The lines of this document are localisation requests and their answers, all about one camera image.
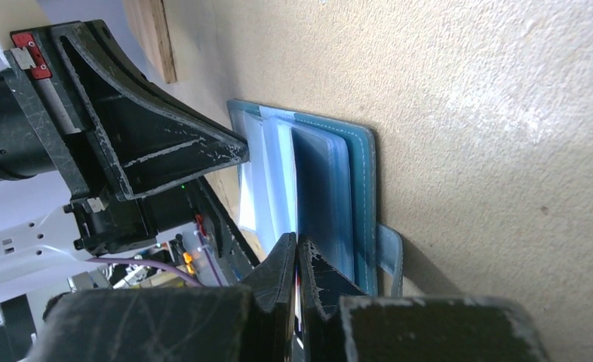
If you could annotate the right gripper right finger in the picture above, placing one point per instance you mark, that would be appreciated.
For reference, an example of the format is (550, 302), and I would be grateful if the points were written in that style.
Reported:
(342, 323)

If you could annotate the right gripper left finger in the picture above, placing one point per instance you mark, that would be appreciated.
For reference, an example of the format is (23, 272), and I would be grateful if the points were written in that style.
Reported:
(250, 321)

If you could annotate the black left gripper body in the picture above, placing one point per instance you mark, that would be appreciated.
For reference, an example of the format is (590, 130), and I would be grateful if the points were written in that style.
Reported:
(44, 127)

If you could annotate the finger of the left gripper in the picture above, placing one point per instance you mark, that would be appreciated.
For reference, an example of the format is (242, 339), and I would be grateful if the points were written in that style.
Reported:
(130, 110)
(140, 171)

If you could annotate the teal card holder wallet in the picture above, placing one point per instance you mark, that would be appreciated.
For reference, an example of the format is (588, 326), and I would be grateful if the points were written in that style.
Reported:
(316, 176)

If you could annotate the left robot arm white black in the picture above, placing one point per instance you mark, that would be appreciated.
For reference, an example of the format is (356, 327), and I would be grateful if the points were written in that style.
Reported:
(41, 249)

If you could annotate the wooden board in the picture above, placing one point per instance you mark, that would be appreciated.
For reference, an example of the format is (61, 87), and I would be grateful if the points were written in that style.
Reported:
(148, 22)

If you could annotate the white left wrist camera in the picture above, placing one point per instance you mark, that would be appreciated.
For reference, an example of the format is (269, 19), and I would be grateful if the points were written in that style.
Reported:
(18, 15)

